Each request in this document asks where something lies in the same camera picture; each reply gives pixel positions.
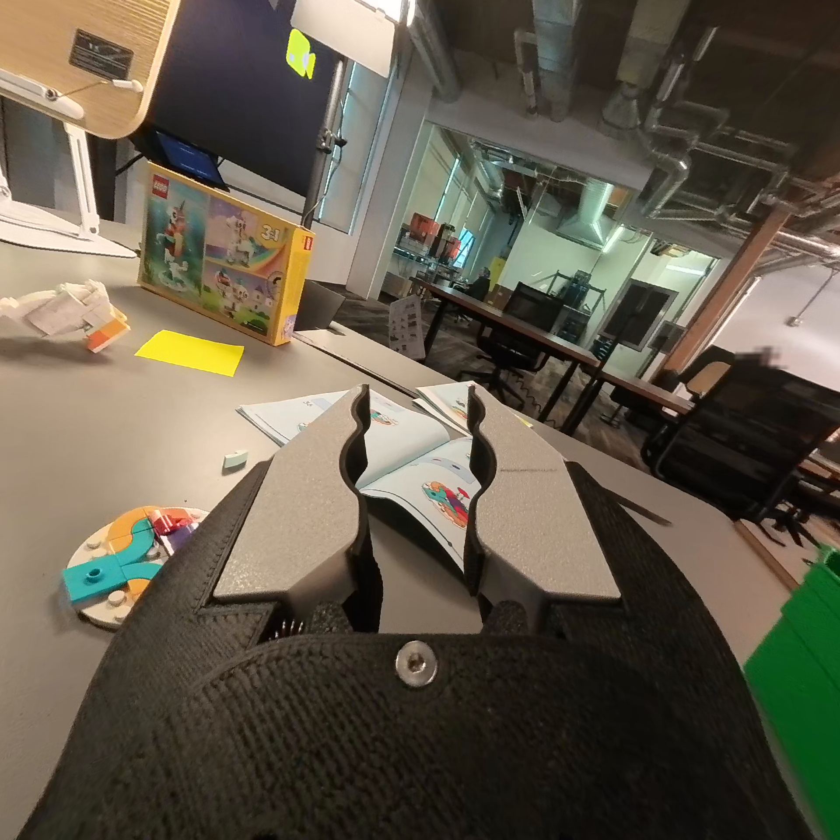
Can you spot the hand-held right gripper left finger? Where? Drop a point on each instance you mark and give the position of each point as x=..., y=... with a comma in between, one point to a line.
x=295, y=512

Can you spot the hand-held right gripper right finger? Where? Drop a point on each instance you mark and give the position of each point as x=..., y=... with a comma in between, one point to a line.
x=544, y=525

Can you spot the lego instruction booklet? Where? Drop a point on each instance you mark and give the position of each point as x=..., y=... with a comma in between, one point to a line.
x=439, y=394
x=407, y=459

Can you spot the round colourful lego build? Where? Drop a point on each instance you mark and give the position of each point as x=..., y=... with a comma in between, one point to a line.
x=124, y=558

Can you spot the pale green lego piece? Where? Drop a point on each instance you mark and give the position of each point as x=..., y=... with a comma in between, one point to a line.
x=236, y=459

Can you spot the closed lego instruction booklet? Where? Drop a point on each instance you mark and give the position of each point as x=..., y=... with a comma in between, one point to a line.
x=439, y=394

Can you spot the yellow lego box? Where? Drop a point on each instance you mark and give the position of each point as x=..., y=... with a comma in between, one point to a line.
x=216, y=262

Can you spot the white lego unicorn build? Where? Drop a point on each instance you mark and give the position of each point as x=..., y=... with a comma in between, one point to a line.
x=59, y=308

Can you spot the yellow sticky note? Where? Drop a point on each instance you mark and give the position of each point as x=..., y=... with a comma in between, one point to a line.
x=190, y=351

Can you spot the long wooden table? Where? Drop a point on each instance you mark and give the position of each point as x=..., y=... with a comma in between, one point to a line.
x=518, y=325

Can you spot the black mesh office chair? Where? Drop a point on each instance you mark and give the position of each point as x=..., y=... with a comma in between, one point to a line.
x=741, y=446

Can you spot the printed paper sheet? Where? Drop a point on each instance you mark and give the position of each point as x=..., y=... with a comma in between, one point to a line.
x=407, y=325

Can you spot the wooden back chair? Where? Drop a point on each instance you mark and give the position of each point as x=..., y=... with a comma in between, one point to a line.
x=705, y=377

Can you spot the green plastic bin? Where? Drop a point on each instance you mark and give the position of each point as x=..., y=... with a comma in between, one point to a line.
x=794, y=656

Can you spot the small tablet screen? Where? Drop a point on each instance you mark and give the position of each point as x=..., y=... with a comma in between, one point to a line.
x=187, y=154

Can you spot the black light stand pole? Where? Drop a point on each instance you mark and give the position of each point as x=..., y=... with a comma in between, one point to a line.
x=325, y=131

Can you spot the large dark screen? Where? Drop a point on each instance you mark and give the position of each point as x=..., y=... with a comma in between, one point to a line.
x=249, y=98

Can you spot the white softbox panel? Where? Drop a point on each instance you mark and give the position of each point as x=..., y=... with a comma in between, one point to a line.
x=348, y=26

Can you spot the yellow camera icon sticker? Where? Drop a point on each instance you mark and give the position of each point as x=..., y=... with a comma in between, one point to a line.
x=300, y=56

